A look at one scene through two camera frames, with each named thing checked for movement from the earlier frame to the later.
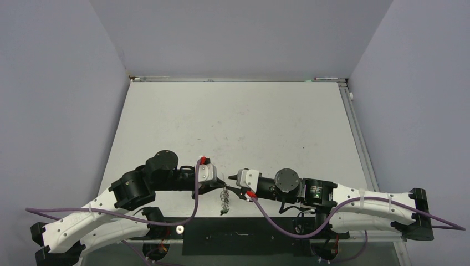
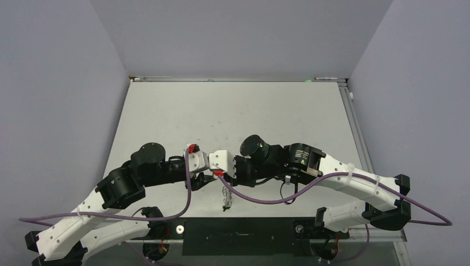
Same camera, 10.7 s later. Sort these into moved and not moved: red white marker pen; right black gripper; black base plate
Moved: right black gripper
Not moved: red white marker pen; black base plate
